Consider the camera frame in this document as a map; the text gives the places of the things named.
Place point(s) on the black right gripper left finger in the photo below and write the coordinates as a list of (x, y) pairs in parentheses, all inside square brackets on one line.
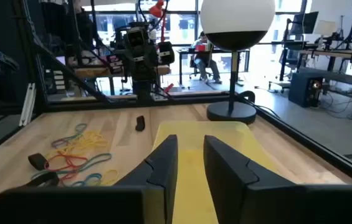
[(160, 174)]

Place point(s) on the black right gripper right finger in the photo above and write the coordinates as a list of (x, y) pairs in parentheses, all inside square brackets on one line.
[(225, 174)]

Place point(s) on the yellow rubber band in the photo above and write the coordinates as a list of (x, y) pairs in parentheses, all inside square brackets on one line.
[(113, 171), (91, 137)]

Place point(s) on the red rubber band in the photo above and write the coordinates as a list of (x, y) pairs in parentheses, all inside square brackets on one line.
[(71, 160)]

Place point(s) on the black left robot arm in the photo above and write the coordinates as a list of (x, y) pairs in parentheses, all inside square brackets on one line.
[(143, 91)]

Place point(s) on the black background robot arm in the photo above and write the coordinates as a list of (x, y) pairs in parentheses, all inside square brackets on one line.
[(331, 40)]

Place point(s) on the yellow translucent plastic bin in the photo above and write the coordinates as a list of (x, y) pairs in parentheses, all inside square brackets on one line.
[(191, 140)]

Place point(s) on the wooden workbench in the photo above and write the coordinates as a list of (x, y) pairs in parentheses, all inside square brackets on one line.
[(94, 72)]

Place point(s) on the red desk lamp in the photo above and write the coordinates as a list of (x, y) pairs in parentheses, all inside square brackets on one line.
[(157, 11)]

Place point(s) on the person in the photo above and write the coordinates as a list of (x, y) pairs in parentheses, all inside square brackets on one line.
[(203, 62)]

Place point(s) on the red object on desk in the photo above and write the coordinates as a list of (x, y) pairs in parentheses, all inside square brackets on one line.
[(200, 48)]

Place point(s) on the white globe table lamp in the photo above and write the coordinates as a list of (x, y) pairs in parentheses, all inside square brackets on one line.
[(235, 18)]

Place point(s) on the black computer tower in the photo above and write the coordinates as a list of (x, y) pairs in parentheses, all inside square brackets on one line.
[(300, 90)]

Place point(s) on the white aluminium extrusion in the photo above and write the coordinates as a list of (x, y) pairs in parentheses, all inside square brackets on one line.
[(27, 105)]

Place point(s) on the wooden desk with grey legs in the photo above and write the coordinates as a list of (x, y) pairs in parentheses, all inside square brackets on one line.
[(334, 77)]

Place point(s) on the black monitor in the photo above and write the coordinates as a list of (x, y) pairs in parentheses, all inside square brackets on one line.
[(306, 23)]

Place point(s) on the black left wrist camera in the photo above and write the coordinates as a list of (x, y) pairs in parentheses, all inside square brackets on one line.
[(136, 36)]

